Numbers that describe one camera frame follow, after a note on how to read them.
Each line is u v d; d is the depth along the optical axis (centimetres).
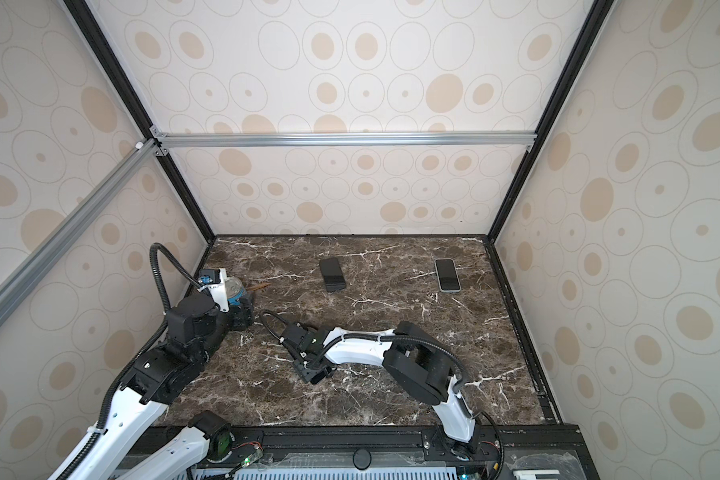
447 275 107
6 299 53
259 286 106
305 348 67
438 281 106
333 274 110
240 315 62
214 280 57
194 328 49
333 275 110
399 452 73
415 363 49
